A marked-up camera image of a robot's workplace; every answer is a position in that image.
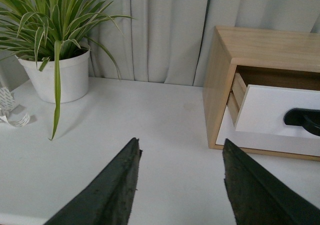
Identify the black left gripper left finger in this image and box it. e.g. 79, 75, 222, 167
46, 137, 142, 225

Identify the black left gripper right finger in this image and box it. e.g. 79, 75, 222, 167
222, 139, 320, 225

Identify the white drawer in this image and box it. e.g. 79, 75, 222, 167
227, 72, 320, 139
216, 108, 320, 157

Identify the wooden drawer cabinet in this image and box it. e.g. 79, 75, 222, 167
203, 26, 320, 161

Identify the white adhesive tape strip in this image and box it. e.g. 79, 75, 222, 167
0, 87, 31, 128

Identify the grey curtain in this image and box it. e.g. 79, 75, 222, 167
89, 0, 320, 87

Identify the green spider plant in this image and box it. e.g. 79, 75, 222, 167
0, 0, 141, 141

